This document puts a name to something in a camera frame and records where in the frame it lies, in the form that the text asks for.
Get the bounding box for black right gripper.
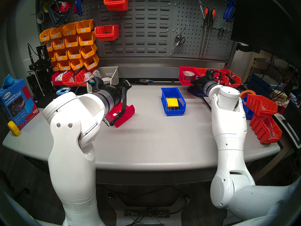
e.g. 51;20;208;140
191;75;213;89

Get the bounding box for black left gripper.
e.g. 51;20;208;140
116;79;132;99

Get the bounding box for red bin with tape roll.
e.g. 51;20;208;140
179;66;200;86

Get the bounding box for blue bin with yellow pad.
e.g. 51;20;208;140
161;87;186;116

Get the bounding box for blue black clamp tool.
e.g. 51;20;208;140
187;85;207;97

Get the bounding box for blue hand tool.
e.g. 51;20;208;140
73;0;86;16

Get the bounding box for large beige plastic bin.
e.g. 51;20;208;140
87;66;119;93

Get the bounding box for red bin with blade pack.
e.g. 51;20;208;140
105;101;135;128

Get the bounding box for grey pegboard panel with tools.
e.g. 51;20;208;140
170;0;235;61

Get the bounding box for orange-red bin with black tools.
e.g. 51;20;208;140
227;71;242;88

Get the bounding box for yellow bin labelled M4-0.7 HEX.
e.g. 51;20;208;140
84;54;100;70

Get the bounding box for orange-red bin with hardware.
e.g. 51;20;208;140
62;70;77;86
75;68;94;86

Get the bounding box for orange tape roll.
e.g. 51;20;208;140
239;90;256;99

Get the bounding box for yellow bin labelled M3-6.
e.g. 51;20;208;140
81;43;97;59

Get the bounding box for yellow bin labelled M2.5-5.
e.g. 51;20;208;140
70;58;85;71

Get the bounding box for dark blue storage crate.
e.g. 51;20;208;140
247;73;282;96

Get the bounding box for blue bin with orange tape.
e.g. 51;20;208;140
240;96;255;120

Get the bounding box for yellow bin labelled M3-4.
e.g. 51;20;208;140
78;31;96;46

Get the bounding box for yellow bin labelled M3-8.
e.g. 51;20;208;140
67;46;83;60

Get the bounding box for yellow bin labelled M2.5-6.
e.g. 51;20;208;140
58;60;71;71

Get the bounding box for red bin with screw bags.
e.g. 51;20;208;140
52;71;65;86

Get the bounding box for yellow bin labelled M4-6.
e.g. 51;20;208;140
64;34;80;48

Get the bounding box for yellow bin labelled M3-12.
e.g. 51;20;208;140
55;49;69;61

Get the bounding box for yellow bin labelled M3X6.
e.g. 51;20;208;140
76;19;94;34

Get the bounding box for orange-red bin with plastic bag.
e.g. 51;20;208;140
249;114;282;144

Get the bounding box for blue spring clamp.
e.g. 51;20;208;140
223;2;232;20
228;0;236;22

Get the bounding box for black bench mat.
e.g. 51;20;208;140
35;90;59;109

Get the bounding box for cardboard box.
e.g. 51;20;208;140
270;89;288;103

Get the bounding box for grey pegboard panel with tapes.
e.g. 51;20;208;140
35;0;104;57

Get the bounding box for black instrument stand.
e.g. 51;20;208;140
29;45;54;94

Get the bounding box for red cans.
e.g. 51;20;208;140
275;101;288;115

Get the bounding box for yellow bin labelled M3X8 BAG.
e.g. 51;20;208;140
49;25;64;39

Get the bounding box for black monitor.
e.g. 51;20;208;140
230;0;301;70

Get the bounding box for dark metal clamp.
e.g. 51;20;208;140
48;0;72;28

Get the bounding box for red white tape roll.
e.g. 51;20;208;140
56;1;71;13

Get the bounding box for black tray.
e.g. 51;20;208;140
282;100;301;148

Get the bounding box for blue red cleaning cloths box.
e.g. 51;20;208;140
0;78;40;130

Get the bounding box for blue cleaning cloth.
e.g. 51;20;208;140
2;74;15;87

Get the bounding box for black power strip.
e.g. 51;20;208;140
124;209;170;218

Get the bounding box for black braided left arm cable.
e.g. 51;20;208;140
103;87;127;127

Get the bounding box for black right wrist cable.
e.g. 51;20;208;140
210;71;223;86

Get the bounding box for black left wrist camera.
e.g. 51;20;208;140
87;77;105;92

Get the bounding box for grey bench back rail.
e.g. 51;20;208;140
99;57;232;79

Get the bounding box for black handled scissors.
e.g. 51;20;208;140
170;34;186;53

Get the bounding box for metal wire hook rack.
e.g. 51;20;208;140
202;23;233;32

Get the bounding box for pale wooden side frame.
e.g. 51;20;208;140
242;51;273;83

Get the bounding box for orange black handled file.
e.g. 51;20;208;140
199;8;210;57

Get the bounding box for orange handled screwdrivers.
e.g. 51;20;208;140
203;8;216;57

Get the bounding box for grey louvered wall panel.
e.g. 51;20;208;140
95;0;174;58

